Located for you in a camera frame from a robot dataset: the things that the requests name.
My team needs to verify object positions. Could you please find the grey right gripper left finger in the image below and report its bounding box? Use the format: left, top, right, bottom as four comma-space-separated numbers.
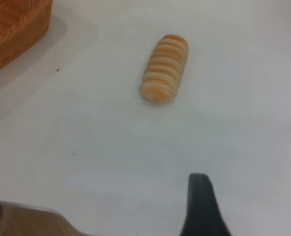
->
0, 199, 87, 236

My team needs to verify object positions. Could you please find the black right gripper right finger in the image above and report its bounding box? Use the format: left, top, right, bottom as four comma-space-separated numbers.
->
179, 173, 232, 236

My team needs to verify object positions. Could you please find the ridged orange bread roll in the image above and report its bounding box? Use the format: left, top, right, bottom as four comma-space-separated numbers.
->
138, 34, 190, 104

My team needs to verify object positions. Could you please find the yellow woven wicker basket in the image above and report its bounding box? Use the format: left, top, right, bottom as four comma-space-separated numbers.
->
0, 0, 53, 79

